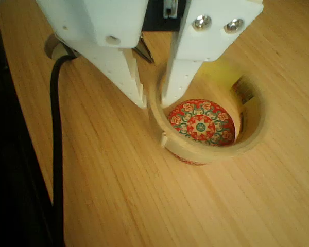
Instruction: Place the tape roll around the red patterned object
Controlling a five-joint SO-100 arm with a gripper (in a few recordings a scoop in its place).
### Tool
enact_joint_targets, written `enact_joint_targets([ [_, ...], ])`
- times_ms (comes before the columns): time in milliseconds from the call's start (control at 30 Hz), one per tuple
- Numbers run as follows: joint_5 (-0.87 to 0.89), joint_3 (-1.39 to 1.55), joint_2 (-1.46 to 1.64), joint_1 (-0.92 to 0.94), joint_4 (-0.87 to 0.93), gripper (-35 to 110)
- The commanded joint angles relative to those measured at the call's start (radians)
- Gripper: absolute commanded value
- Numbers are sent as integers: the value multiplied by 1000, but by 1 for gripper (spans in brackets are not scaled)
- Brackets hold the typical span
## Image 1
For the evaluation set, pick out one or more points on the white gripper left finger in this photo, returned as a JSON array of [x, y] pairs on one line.
[[98, 23]]

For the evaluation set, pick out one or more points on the red patterned ball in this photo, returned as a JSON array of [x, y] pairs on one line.
[[201, 123]]

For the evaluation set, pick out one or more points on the beige roll of tape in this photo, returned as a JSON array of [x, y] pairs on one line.
[[221, 151]]

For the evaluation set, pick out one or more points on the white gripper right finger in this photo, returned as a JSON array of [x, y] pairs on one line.
[[211, 38]]

